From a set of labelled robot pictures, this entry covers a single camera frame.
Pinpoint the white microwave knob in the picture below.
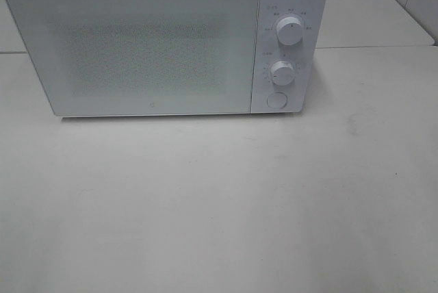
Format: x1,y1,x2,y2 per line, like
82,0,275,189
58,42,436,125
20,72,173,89
275,14,304,46
270,61,296,86

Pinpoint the white microwave door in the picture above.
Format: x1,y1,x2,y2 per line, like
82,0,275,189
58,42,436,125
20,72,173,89
6,0,258,117

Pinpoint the white microwave oven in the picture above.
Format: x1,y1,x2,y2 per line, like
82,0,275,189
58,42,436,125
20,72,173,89
0,0,330,118

